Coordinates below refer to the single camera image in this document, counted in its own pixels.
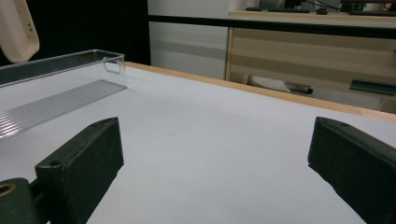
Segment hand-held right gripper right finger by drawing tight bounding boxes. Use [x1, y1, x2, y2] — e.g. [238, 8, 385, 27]
[307, 116, 396, 224]

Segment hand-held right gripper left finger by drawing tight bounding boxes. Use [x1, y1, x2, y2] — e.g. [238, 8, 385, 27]
[35, 116, 125, 224]

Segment clear plastic storage bin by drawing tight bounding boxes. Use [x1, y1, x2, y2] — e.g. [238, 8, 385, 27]
[0, 49, 128, 142]

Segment beige rounded object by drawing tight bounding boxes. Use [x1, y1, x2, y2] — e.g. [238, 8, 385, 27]
[0, 0, 41, 64]

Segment light wooden desk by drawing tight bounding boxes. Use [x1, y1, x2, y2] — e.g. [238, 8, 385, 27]
[224, 10, 396, 115]

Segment grey chair seat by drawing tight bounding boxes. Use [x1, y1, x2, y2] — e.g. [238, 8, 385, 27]
[247, 74, 314, 95]

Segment black curtain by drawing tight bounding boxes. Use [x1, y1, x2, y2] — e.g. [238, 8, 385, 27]
[0, 0, 151, 67]

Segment black keyboard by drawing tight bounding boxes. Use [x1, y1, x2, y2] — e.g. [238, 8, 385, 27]
[245, 7, 312, 14]
[348, 9, 396, 18]

